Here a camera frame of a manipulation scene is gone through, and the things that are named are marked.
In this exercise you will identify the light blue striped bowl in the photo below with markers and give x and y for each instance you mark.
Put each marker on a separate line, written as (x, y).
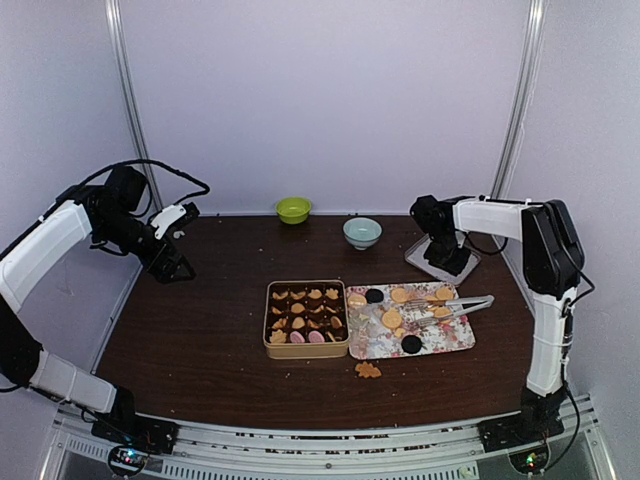
(362, 232)

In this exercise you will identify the metal serving tongs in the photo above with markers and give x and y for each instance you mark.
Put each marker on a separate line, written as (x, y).
(434, 311)

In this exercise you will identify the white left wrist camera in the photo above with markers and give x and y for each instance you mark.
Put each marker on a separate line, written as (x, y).
(173, 216)

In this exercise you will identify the aluminium corner post left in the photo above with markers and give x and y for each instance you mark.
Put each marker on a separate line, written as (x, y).
(117, 35)

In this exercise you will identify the aluminium corner post right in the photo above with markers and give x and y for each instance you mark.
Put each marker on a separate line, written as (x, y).
(524, 91)

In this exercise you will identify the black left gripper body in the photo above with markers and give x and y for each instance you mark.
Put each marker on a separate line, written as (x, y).
(149, 258)

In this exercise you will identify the pink round cookie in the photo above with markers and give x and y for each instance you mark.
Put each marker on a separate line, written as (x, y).
(296, 337)

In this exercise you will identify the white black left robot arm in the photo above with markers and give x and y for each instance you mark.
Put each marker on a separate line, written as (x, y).
(101, 209)

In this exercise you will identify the gold cookie tin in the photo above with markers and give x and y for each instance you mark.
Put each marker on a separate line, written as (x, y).
(315, 308)

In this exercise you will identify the aluminium corner post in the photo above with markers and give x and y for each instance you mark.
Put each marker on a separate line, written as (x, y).
(117, 35)
(524, 91)

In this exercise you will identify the round patterned biscuit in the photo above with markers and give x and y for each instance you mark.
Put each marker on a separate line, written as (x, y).
(356, 300)

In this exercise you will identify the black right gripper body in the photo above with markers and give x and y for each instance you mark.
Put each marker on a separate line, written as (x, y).
(443, 253)

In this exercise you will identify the floral cookie tray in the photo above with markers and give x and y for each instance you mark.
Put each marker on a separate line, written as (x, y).
(377, 329)

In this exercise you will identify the brown tree cookie on table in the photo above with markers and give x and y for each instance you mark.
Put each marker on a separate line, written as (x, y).
(367, 370)

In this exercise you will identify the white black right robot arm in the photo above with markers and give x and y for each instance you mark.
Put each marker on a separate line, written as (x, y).
(552, 259)

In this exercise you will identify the green bowl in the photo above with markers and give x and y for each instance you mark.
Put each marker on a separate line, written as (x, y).
(293, 210)

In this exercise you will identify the black sandwich cookie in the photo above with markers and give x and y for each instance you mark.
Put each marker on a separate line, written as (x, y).
(411, 344)

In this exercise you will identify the aluminium front rail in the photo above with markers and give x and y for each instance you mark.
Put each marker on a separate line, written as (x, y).
(452, 450)

